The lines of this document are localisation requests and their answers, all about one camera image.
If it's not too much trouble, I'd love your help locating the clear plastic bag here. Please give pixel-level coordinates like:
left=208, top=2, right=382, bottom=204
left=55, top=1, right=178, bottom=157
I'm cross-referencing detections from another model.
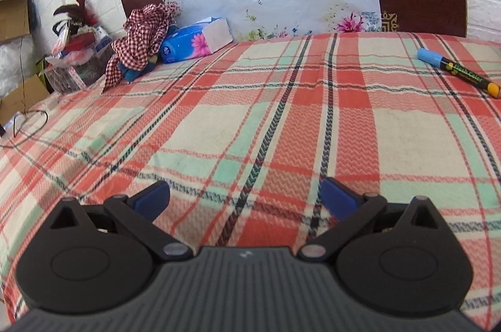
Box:
left=0, top=40, right=26, bottom=98

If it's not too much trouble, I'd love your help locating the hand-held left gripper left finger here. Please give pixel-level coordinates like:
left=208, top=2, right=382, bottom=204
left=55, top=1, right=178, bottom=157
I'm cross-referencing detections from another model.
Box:
left=48, top=180, right=193, bottom=264

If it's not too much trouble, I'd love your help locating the flat cardboard box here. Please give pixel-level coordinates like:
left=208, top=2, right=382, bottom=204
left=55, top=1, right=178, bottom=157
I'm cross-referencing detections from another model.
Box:
left=0, top=75, right=50, bottom=126

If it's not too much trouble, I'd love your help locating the open cardboard box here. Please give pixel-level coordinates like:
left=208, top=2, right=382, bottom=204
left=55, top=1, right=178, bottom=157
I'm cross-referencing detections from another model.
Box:
left=0, top=0, right=33, bottom=42

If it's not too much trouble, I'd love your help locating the red plaid blanket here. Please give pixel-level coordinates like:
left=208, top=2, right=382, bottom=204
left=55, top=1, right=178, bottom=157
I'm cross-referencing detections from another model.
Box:
left=0, top=30, right=501, bottom=330

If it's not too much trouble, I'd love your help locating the red checked cloth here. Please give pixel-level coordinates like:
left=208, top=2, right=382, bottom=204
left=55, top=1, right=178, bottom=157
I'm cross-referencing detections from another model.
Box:
left=103, top=3, right=181, bottom=91

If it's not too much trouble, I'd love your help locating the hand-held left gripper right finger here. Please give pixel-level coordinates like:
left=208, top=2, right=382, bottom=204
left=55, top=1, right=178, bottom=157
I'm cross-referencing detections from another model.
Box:
left=297, top=177, right=442, bottom=263

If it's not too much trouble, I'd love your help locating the black cable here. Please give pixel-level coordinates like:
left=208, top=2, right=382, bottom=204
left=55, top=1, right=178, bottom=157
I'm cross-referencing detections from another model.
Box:
left=0, top=108, right=50, bottom=150

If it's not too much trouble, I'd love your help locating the blue tissue pack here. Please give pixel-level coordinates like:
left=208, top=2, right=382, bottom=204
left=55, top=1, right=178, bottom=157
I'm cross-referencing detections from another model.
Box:
left=159, top=17, right=234, bottom=64

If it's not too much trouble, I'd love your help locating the red feather decoration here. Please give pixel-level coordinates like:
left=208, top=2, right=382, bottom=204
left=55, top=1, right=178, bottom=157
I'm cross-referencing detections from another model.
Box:
left=52, top=0, right=100, bottom=36

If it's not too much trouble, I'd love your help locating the clear wrapped gift basket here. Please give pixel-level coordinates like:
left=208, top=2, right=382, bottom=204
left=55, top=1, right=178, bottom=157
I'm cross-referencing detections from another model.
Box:
left=44, top=21, right=115, bottom=95

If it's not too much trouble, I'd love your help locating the blue capped black marker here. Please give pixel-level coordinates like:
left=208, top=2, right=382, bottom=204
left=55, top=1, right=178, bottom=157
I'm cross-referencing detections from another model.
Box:
left=416, top=47, right=501, bottom=99

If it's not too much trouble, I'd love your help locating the blue plush toy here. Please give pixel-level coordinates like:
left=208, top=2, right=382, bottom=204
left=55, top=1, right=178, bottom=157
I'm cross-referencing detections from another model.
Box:
left=116, top=25, right=178, bottom=83

